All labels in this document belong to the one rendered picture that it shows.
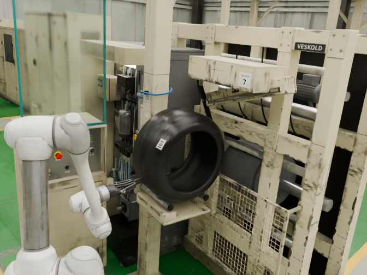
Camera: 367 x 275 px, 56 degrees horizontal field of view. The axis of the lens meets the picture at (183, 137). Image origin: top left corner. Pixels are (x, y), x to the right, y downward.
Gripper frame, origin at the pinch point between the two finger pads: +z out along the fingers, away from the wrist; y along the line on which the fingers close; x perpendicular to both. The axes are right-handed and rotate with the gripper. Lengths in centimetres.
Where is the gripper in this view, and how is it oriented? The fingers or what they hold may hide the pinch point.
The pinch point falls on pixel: (138, 180)
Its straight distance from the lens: 207.8
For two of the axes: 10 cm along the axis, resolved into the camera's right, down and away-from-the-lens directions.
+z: 8.1, -2.5, 5.3
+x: 0.4, 9.3, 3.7
